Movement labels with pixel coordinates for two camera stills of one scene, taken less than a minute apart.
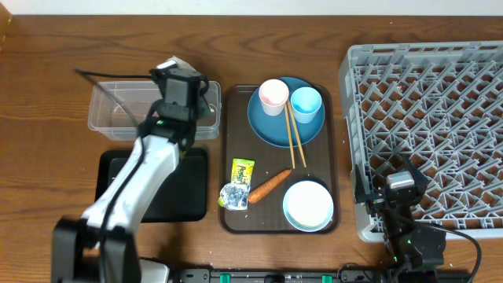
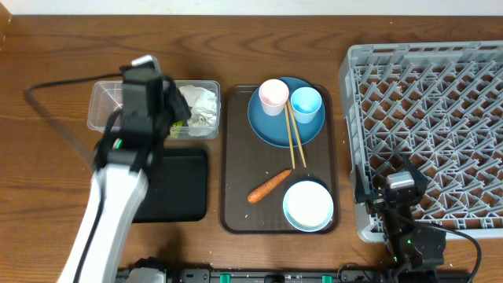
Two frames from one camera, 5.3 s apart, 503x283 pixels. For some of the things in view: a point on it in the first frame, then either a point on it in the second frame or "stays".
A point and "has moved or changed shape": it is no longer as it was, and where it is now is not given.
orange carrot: (256, 194) stays
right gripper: (420, 181) stays
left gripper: (204, 108) → (178, 98)
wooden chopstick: (290, 136) stays
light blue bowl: (307, 206) stays
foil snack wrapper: (234, 196) has moved or changed shape
